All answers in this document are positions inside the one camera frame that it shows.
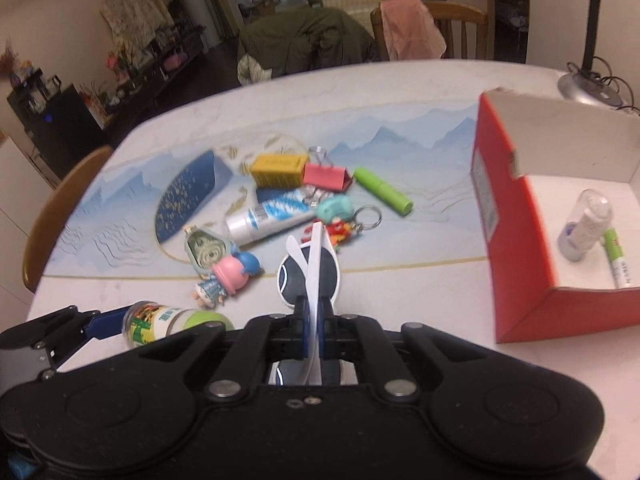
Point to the white sunglasses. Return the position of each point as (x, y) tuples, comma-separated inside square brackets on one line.
[(330, 270)]

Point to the white quilted cloth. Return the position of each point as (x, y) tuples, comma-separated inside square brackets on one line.
[(252, 70)]

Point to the pink cloth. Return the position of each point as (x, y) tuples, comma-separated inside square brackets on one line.
[(410, 25)]

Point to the black cabinet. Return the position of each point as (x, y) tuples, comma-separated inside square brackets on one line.
[(60, 125)]

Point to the dark green jacket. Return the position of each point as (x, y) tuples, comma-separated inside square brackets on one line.
[(310, 35)]

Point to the small clear bottle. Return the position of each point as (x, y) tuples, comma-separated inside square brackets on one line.
[(582, 232)]

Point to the silver desk lamp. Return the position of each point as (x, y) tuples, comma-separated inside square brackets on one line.
[(595, 10)]

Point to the pink binder clip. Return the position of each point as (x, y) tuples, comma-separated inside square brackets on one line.
[(325, 176)]

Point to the pink bag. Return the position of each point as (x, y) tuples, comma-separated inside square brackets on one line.
[(173, 59)]

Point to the white blue toothpaste tube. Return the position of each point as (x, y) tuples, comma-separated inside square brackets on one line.
[(265, 217)]

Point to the green lip balm tube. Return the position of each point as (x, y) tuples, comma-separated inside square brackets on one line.
[(382, 191)]

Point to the blue landscape table mat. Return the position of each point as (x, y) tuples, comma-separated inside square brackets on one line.
[(400, 125)]

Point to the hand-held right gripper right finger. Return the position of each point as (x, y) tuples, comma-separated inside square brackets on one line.
[(327, 332)]

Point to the green white tube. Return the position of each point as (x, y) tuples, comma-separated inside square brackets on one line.
[(617, 260)]

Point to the red cardboard box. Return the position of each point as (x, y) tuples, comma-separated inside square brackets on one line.
[(520, 270)]

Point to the patterned wall cloth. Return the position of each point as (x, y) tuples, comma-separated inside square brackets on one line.
[(132, 12)]

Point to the wooden slat-back chair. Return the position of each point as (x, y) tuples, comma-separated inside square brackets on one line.
[(470, 20)]

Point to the green-lidded clear jar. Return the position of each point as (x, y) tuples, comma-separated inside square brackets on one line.
[(170, 322)]

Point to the dark sideboard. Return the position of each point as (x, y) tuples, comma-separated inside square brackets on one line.
[(150, 75)]

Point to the pink-hatted toy figurine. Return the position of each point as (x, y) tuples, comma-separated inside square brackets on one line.
[(230, 272)]

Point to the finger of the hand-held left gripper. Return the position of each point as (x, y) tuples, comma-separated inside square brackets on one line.
[(107, 325)]

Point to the small yellow box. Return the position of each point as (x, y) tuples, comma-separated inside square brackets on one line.
[(277, 170)]

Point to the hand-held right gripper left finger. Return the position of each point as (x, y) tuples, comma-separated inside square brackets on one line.
[(300, 332)]

